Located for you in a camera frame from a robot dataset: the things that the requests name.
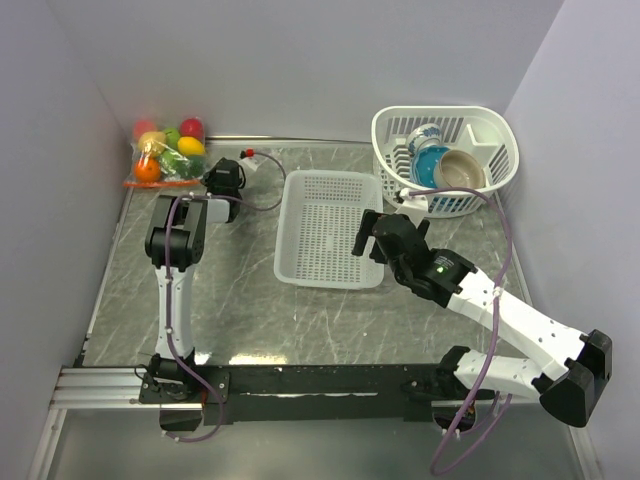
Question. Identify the aluminium rail frame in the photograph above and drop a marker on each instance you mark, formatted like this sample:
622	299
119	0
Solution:
294	292

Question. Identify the teal bowl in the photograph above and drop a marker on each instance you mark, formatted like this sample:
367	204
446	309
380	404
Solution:
423	165

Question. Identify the tan fake pear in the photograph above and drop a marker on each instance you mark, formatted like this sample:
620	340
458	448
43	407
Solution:
152	143

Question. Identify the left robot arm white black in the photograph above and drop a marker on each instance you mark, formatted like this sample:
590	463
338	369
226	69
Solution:
175	243

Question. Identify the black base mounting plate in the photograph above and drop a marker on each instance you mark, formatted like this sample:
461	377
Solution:
254	393

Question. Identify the blue white porcelain cup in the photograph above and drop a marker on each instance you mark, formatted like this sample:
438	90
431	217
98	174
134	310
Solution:
424	136

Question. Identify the red fake apple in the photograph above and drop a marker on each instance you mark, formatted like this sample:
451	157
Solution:
192	127

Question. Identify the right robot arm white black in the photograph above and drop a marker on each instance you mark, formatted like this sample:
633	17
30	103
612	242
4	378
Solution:
565	369

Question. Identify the dark green fake lime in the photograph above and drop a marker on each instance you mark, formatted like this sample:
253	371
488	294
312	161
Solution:
193	167

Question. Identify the green fake apple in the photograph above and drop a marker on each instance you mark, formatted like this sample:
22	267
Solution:
172	137

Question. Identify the beige ceramic bowl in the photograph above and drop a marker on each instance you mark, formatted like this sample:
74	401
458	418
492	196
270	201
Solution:
457	168

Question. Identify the clear zip top bag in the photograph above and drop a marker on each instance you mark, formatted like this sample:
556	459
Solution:
165	181

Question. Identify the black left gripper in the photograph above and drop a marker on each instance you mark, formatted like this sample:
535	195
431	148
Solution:
210	180

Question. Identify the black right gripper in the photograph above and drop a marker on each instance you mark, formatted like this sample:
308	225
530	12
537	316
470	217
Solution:
369	216

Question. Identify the white oval dish basket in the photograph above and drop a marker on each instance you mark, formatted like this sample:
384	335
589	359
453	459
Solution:
476	130

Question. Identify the white perforated plastic tray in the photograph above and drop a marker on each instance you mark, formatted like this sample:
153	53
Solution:
319	218

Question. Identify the light green bumpy fruit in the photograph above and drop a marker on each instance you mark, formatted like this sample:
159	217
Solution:
170	163

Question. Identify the pink red fake peach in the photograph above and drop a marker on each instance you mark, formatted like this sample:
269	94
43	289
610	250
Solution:
141	127

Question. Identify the fake orange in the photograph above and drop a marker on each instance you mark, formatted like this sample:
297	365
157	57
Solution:
147	170

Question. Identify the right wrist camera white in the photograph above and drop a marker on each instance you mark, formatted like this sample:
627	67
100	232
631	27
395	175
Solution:
412	205

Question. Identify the yellow fake lemon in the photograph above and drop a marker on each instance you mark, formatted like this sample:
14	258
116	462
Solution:
190	146

